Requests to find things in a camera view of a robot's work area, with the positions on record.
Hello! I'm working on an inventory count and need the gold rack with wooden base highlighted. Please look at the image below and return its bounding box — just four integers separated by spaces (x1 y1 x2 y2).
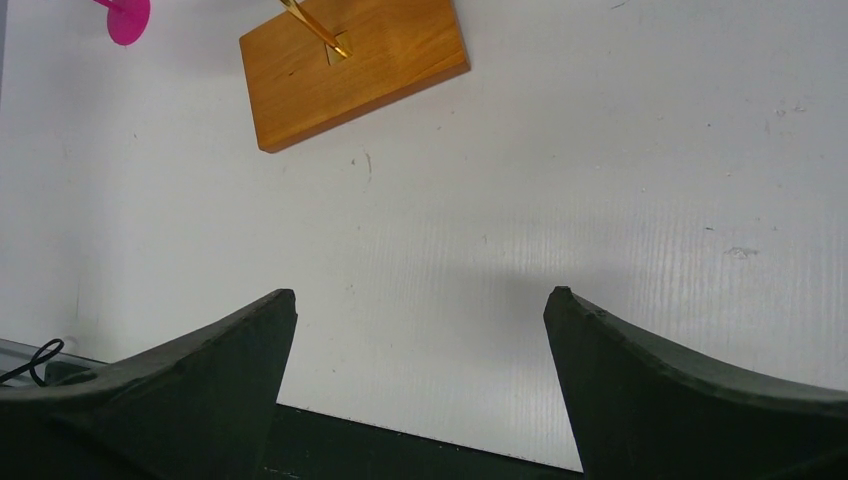
239 1 471 153

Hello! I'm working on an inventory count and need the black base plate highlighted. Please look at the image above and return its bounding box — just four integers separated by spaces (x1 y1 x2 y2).
255 405 582 479

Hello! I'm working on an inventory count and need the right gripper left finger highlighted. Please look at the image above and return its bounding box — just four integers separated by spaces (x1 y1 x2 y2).
1 289 297 479

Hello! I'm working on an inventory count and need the pink wine glass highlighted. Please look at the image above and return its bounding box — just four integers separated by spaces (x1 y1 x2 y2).
94 0 152 46

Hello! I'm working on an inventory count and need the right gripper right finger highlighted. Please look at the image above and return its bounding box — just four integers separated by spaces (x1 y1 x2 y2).
543 286 847 479

